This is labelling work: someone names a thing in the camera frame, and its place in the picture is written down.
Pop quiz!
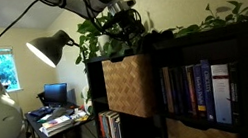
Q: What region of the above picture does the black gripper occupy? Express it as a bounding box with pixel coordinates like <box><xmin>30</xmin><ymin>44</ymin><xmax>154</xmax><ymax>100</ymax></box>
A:
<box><xmin>112</xmin><ymin>4</ymin><xmax>152</xmax><ymax>46</ymax></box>

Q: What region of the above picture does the black object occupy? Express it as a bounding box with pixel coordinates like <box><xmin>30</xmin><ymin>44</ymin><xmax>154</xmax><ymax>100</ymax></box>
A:
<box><xmin>154</xmin><ymin>27</ymin><xmax>176</xmax><ymax>42</ymax></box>

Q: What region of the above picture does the white plant pot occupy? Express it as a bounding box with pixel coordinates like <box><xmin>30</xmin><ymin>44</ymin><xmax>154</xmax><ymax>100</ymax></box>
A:
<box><xmin>96</xmin><ymin>33</ymin><xmax>113</xmax><ymax>55</ymax></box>

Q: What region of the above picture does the green pothos plant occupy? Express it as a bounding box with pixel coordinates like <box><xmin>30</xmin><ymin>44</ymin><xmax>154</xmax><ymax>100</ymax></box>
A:
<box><xmin>65</xmin><ymin>0</ymin><xmax>248</xmax><ymax>138</ymax></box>

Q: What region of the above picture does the tan book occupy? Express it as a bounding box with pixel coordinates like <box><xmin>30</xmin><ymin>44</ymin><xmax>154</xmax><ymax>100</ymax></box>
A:
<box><xmin>160</xmin><ymin>66</ymin><xmax>177</xmax><ymax>114</ymax></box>

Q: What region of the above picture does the dark book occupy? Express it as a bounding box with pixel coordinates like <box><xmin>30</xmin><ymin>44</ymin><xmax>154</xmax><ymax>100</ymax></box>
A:
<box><xmin>109</xmin><ymin>113</ymin><xmax>120</xmax><ymax>138</ymax></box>
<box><xmin>167</xmin><ymin>66</ymin><xmax>185</xmax><ymax>115</ymax></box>
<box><xmin>176</xmin><ymin>66</ymin><xmax>194</xmax><ymax>117</ymax></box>

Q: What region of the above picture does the reddish brown book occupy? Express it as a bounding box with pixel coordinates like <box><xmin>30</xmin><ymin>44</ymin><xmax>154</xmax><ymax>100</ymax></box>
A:
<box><xmin>183</xmin><ymin>65</ymin><xmax>201</xmax><ymax>116</ymax></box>

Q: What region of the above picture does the blue Modern Digital textbook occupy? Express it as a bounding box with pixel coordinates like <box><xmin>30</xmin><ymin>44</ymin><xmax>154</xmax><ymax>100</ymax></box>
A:
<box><xmin>190</xmin><ymin>63</ymin><xmax>210</xmax><ymax>119</ymax></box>

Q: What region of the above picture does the blue Circuits textbook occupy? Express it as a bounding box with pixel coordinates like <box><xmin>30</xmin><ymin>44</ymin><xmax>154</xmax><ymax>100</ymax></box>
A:
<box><xmin>198</xmin><ymin>58</ymin><xmax>221</xmax><ymax>123</ymax></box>

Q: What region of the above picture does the grey desk lamp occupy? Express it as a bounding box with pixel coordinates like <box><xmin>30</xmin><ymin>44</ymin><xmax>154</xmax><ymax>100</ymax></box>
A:
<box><xmin>24</xmin><ymin>26</ymin><xmax>83</xmax><ymax>72</ymax></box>

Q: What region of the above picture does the blue book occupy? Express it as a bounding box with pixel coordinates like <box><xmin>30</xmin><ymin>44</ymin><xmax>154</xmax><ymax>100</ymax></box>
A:
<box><xmin>101</xmin><ymin>112</ymin><xmax>111</xmax><ymax>138</ymax></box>
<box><xmin>113</xmin><ymin>114</ymin><xmax>124</xmax><ymax>138</ymax></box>

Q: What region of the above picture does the red book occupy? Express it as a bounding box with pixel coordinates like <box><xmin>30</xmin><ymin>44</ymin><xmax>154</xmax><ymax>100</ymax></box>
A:
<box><xmin>97</xmin><ymin>112</ymin><xmax>107</xmax><ymax>138</ymax></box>

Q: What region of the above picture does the small colourful box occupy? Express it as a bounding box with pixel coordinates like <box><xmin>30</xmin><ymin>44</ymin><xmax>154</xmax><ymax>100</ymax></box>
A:
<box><xmin>69</xmin><ymin>108</ymin><xmax>90</xmax><ymax>123</ymax></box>

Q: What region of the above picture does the white book maroon band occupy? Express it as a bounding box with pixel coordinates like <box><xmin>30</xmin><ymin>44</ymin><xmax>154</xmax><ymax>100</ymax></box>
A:
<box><xmin>207</xmin><ymin>62</ymin><xmax>238</xmax><ymax>127</ymax></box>

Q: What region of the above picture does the black laptop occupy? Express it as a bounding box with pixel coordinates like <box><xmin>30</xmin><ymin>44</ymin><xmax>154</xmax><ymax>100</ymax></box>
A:
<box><xmin>42</xmin><ymin>81</ymin><xmax>71</xmax><ymax>110</ymax></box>

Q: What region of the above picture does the black book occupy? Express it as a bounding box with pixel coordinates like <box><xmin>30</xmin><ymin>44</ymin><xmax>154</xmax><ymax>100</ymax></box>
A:
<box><xmin>223</xmin><ymin>60</ymin><xmax>248</xmax><ymax>127</ymax></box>

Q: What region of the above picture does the colourful cover book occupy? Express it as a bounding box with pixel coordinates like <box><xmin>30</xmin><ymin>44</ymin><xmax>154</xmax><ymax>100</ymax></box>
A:
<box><xmin>40</xmin><ymin>113</ymin><xmax>74</xmax><ymax>131</ymax></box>

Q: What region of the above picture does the dark blue cloth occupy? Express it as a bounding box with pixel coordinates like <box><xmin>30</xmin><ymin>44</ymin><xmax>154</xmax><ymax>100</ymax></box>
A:
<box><xmin>28</xmin><ymin>104</ymin><xmax>56</xmax><ymax>120</ymax></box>

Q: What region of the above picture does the thick white book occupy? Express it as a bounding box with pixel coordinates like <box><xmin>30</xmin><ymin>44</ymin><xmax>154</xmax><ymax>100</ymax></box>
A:
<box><xmin>41</xmin><ymin>120</ymin><xmax>76</xmax><ymax>138</ymax></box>

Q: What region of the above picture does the white framed window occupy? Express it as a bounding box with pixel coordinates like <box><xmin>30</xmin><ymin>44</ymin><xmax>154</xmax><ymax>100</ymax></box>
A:
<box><xmin>0</xmin><ymin>44</ymin><xmax>21</xmax><ymax>94</ymax></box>

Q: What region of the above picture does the dark desk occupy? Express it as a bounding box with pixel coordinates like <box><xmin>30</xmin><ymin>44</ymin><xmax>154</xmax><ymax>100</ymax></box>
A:
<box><xmin>24</xmin><ymin>99</ymin><xmax>99</xmax><ymax>138</ymax></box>

